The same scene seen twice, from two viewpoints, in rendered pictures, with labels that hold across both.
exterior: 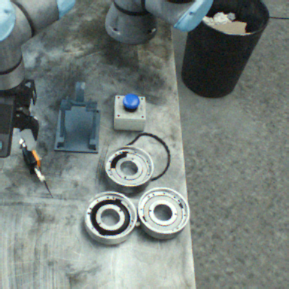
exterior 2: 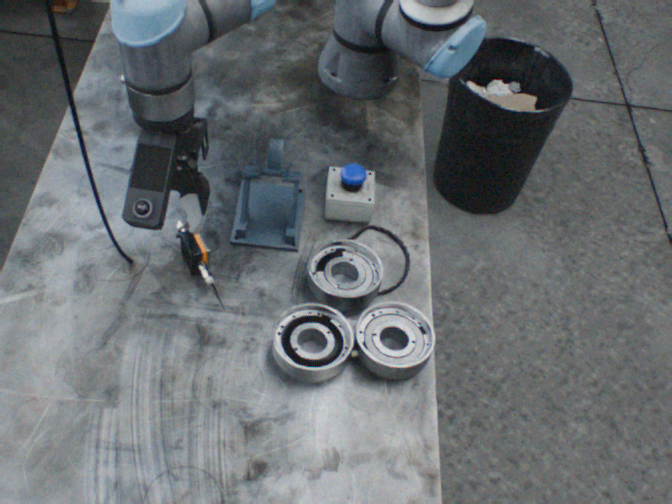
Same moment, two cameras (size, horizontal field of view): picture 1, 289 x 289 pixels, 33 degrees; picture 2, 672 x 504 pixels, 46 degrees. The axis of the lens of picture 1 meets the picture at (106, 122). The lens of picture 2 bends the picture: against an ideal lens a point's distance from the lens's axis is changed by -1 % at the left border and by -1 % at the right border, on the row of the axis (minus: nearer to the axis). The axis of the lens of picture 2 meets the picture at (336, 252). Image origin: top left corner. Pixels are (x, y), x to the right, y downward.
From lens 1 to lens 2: 0.13 m
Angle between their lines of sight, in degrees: 3
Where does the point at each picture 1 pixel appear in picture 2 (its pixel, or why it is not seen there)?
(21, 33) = (193, 31)
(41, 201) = (206, 315)
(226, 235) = (493, 423)
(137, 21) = (368, 62)
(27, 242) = (181, 373)
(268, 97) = (567, 218)
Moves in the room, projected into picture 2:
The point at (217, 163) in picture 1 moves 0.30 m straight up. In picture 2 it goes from (484, 313) to (515, 240)
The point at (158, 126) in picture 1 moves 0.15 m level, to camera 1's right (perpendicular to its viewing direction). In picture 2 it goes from (393, 217) to (488, 231)
